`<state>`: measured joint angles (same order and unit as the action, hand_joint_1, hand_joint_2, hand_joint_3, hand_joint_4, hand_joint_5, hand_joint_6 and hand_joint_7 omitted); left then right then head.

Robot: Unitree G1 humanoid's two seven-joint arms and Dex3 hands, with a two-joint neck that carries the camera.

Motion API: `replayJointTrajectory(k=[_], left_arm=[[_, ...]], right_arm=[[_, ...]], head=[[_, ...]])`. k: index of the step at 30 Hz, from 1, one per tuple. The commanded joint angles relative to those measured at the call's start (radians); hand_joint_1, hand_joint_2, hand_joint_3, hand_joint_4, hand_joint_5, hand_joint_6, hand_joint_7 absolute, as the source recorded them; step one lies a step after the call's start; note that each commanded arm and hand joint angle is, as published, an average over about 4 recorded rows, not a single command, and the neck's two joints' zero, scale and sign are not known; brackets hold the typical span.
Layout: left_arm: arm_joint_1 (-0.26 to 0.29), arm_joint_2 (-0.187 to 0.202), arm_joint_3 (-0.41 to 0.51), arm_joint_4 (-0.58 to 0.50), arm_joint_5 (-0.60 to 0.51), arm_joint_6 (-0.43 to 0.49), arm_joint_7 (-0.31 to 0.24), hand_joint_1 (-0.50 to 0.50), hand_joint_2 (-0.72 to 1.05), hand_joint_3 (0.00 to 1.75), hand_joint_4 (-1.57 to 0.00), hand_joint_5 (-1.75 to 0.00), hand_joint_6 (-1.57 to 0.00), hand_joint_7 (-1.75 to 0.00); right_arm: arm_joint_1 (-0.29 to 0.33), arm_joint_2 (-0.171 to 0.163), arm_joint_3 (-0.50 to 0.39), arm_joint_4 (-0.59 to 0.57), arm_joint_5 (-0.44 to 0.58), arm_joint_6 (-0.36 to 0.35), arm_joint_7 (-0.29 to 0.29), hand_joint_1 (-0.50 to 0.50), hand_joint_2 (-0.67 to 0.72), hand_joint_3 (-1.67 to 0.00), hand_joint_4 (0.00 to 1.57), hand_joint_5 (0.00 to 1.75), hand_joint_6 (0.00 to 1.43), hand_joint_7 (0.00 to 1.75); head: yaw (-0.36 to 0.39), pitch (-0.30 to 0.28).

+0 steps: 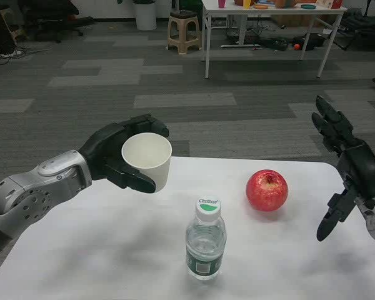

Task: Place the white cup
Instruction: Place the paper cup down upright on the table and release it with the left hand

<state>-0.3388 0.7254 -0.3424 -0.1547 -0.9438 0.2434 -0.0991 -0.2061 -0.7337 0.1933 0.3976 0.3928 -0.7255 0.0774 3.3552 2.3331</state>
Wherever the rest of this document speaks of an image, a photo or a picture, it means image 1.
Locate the black office chair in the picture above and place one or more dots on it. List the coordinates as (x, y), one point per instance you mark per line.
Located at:
(50, 18)

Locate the pink cup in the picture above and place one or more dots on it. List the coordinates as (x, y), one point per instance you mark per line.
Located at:
(222, 3)

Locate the beige plastic stool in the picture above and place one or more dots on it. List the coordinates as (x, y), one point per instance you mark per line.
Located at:
(184, 31)

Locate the white trash bin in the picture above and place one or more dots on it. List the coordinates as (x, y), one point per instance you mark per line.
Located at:
(146, 14)

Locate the red apple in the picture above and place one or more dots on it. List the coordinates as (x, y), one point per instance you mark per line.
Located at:
(266, 190)

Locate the clear plastic water bottle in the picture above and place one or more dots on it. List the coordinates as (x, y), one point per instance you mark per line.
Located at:
(205, 240)

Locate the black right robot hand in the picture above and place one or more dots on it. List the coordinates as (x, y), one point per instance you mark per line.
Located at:
(359, 162)

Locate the black bag on floor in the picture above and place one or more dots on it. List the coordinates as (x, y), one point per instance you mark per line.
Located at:
(312, 40)

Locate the white power strip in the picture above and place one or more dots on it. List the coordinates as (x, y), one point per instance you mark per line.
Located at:
(12, 53)

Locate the yellow cup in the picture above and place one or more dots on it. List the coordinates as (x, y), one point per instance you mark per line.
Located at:
(247, 3)

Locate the white background table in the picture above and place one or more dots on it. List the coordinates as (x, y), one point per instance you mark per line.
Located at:
(268, 18)

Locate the black folding chair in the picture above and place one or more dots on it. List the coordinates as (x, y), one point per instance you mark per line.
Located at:
(359, 25)

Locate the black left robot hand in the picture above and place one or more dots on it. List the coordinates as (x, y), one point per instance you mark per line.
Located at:
(103, 146)

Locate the teal plate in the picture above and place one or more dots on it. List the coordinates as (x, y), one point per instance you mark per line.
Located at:
(308, 6)

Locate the orange plate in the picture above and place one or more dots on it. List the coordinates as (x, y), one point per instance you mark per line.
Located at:
(260, 6)

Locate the white paper cup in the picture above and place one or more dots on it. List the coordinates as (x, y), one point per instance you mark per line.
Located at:
(148, 159)

